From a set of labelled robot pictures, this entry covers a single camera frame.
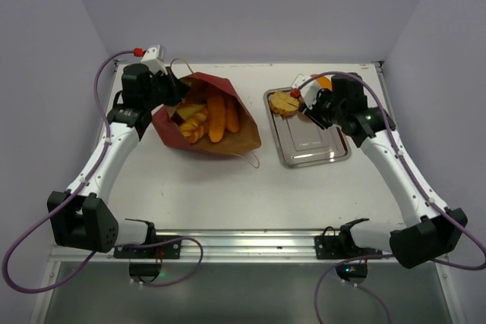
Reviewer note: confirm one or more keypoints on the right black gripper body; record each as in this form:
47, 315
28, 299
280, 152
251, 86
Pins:
315, 112

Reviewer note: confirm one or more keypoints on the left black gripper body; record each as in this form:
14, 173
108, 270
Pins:
159, 93

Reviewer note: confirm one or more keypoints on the red paper bag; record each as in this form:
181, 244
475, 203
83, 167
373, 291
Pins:
167, 122

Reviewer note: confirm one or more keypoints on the round orange fake bun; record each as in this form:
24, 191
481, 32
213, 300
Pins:
322, 82

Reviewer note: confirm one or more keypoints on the seeded fake bread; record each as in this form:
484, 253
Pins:
284, 104

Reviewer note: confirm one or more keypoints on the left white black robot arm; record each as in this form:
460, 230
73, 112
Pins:
80, 215

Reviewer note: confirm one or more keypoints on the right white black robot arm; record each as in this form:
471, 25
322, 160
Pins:
432, 229

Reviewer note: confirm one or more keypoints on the sliced fake bread piece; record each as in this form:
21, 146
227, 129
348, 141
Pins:
185, 111

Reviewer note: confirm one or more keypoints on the long orange fake baguette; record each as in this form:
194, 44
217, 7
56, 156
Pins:
216, 116

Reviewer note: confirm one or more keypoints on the twisted yellow fake bread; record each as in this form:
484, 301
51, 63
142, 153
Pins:
196, 127

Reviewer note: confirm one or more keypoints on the steel tray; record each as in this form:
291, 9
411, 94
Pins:
301, 143

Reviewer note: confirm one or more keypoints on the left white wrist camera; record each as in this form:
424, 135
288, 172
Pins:
153, 58

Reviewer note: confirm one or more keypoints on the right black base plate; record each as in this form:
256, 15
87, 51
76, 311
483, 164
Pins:
339, 247

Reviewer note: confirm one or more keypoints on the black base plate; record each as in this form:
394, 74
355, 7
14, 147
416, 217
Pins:
152, 249
339, 247

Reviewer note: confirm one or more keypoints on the aluminium rail frame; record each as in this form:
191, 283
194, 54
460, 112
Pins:
230, 246

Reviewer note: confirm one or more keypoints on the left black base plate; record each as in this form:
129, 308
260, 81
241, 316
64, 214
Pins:
152, 249

